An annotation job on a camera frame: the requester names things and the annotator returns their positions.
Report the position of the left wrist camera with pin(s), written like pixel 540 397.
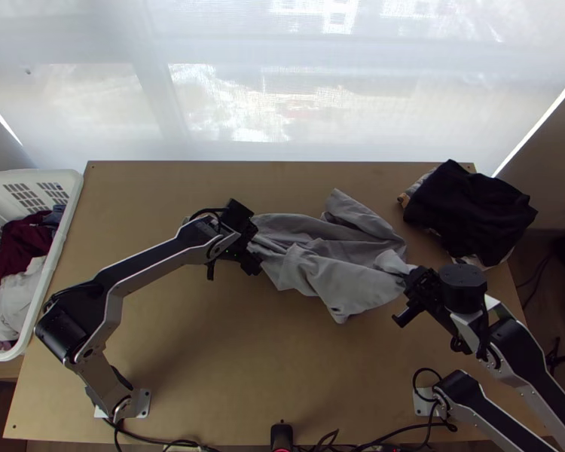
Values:
pixel 239 208

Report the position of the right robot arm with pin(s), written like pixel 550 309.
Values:
pixel 463 285

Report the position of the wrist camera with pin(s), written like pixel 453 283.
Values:
pixel 407 315
pixel 239 208

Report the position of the white laundry basket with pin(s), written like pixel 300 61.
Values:
pixel 37 188

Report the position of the grey t-shirt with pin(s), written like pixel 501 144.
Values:
pixel 339 263

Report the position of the heap of clothes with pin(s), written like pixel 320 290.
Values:
pixel 16 245

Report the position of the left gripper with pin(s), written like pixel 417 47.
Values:
pixel 249 249

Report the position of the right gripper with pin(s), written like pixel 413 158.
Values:
pixel 423 287

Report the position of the pile of folded clothes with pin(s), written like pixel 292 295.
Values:
pixel 475 212

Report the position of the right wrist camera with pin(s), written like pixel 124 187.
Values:
pixel 407 315

